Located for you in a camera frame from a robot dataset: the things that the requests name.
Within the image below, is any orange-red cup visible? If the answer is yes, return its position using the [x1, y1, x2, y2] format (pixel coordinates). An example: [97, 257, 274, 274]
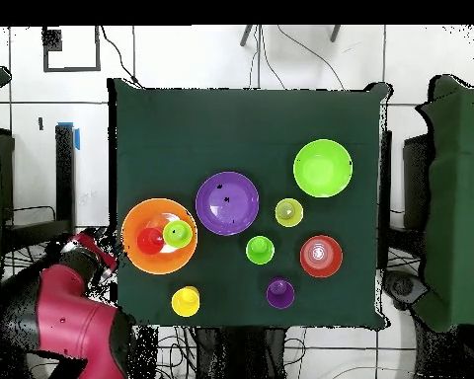
[136, 227, 166, 256]

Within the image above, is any light green tapered cup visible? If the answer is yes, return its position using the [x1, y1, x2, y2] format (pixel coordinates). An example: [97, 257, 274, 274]
[162, 219, 195, 250]

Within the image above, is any yellow-orange stepped cup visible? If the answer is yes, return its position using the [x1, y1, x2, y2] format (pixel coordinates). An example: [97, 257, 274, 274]
[170, 285, 201, 318]

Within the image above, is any large yellow-orange bowl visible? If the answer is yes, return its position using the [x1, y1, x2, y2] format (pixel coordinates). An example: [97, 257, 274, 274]
[119, 197, 198, 275]

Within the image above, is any black stand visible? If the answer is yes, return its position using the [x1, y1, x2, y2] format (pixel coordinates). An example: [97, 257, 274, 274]
[0, 122, 78, 254]

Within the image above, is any blue tape strip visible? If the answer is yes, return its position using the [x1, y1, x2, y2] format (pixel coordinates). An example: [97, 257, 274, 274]
[56, 120, 81, 151]

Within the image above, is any purple bowl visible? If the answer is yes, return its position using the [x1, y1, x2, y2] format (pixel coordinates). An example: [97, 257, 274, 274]
[195, 171, 261, 237]

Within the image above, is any dark green tablecloth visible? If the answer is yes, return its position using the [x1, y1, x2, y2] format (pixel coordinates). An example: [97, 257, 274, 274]
[108, 77, 392, 331]

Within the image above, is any green stepped cup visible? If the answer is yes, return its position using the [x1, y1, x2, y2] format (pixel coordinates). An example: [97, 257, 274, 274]
[245, 235, 276, 266]

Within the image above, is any purple cup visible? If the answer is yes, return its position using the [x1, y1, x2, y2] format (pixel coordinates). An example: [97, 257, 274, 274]
[266, 276, 296, 310]

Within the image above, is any yellow tapered cup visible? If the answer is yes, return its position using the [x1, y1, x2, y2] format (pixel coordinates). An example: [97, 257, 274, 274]
[275, 197, 305, 229]

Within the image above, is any orange-red bowl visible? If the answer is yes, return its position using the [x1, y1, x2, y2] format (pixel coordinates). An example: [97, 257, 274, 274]
[298, 234, 344, 279]

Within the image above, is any green bowl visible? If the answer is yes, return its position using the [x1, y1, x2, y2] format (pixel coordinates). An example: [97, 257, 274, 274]
[292, 138, 355, 198]

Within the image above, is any grey office chair base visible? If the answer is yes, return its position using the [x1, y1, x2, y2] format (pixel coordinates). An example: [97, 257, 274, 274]
[381, 269, 430, 311]

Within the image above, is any black box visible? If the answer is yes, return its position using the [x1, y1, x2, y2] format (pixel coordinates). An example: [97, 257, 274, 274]
[402, 132, 434, 232]

